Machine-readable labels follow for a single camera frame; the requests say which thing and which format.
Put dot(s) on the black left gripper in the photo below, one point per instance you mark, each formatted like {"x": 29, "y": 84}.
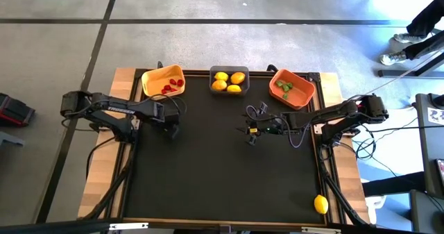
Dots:
{"x": 171, "y": 116}

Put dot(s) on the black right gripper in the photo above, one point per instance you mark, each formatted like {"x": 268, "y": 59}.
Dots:
{"x": 267, "y": 128}

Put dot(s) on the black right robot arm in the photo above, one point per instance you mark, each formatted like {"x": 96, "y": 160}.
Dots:
{"x": 329, "y": 113}

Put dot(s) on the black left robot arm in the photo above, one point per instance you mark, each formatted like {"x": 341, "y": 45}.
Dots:
{"x": 121, "y": 109}

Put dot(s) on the orange plastic basket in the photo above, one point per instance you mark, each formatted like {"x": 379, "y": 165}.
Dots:
{"x": 300, "y": 95}

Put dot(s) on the yellow plastic basket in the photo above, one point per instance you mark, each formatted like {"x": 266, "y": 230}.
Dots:
{"x": 156, "y": 79}

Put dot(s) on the grey plastic basket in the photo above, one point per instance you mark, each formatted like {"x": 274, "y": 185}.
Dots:
{"x": 229, "y": 68}

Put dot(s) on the black table mat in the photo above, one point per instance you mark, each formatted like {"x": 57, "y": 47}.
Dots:
{"x": 222, "y": 178}

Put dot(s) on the white floor object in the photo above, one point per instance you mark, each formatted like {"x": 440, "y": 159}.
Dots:
{"x": 376, "y": 206}

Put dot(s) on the black beam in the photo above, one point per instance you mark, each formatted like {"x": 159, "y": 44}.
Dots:
{"x": 392, "y": 185}

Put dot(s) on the thin grey rod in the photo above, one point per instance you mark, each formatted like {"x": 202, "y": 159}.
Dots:
{"x": 399, "y": 75}

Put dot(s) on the person's shoe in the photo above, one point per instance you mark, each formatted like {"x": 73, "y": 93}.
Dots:
{"x": 392, "y": 58}
{"x": 406, "y": 38}

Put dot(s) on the black desk base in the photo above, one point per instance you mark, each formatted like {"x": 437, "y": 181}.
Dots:
{"x": 399, "y": 73}

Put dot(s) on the black red case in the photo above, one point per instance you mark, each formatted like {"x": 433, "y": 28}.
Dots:
{"x": 15, "y": 110}

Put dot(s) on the grey floor object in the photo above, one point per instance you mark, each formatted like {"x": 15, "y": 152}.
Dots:
{"x": 10, "y": 138}

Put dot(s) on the dark grey desk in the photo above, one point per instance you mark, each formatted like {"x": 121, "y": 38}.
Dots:
{"x": 428, "y": 150}

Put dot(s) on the white printed paper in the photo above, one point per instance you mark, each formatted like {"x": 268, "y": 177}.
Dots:
{"x": 436, "y": 114}

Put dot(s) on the dark grey box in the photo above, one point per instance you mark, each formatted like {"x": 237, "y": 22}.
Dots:
{"x": 426, "y": 213}

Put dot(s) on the silver corner bracket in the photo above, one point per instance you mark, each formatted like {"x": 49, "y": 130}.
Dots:
{"x": 136, "y": 124}
{"x": 317, "y": 128}

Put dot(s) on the black frame strut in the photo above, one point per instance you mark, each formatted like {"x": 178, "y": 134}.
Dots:
{"x": 111, "y": 189}
{"x": 338, "y": 192}

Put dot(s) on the white metal bracket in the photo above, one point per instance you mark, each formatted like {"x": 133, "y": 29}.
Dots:
{"x": 320, "y": 230}
{"x": 128, "y": 226}

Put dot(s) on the black frame bar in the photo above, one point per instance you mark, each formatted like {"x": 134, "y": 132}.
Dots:
{"x": 52, "y": 227}

